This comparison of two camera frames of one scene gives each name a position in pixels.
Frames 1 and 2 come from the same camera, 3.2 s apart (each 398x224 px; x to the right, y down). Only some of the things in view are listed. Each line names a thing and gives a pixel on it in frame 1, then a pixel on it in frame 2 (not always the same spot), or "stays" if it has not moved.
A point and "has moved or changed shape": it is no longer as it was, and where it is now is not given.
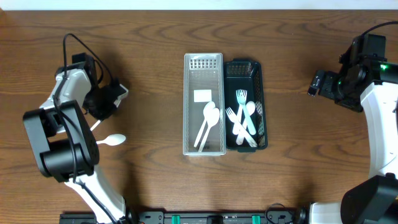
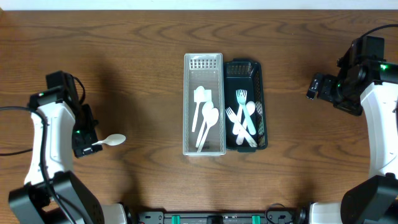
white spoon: (208, 108) stays
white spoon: (114, 139) stays
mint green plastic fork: (241, 98) stays
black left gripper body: (97, 102) → (84, 132)
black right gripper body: (336, 88) stays
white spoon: (95, 125) has moved or changed shape
